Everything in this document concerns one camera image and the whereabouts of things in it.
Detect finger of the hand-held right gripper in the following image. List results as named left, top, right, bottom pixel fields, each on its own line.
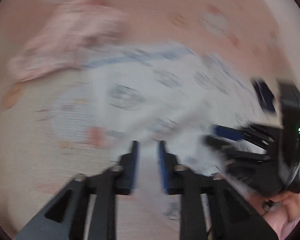
left=212, top=124, right=278, bottom=148
left=204, top=135, right=271, bottom=162

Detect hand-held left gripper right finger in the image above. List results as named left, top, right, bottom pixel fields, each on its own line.
left=157, top=140, right=279, bottom=240

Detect person's right forearm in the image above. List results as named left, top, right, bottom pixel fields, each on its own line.
left=264, top=212, right=300, bottom=240

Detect dark navy garment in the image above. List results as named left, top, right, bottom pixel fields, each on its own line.
left=252, top=79, right=277, bottom=113

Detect pink printed pajama garment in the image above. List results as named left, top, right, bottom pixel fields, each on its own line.
left=9, top=0, right=129, bottom=83

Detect white printed pants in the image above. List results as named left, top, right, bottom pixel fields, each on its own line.
left=82, top=41, right=273, bottom=178

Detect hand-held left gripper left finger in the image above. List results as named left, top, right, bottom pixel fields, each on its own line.
left=15, top=140, right=140, bottom=240

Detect person's right hand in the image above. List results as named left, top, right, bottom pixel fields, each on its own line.
left=267, top=191, right=300, bottom=223

